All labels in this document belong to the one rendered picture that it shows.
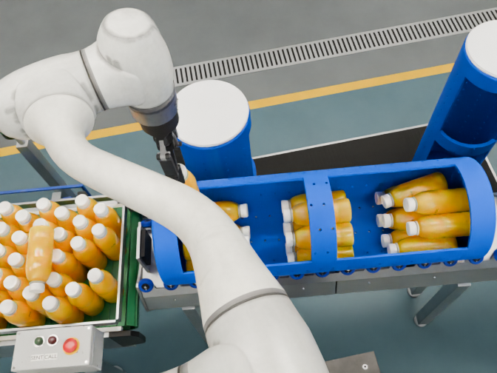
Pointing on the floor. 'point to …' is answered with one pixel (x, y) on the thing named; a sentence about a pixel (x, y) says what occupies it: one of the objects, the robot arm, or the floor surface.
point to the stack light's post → (40, 163)
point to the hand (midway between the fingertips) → (176, 166)
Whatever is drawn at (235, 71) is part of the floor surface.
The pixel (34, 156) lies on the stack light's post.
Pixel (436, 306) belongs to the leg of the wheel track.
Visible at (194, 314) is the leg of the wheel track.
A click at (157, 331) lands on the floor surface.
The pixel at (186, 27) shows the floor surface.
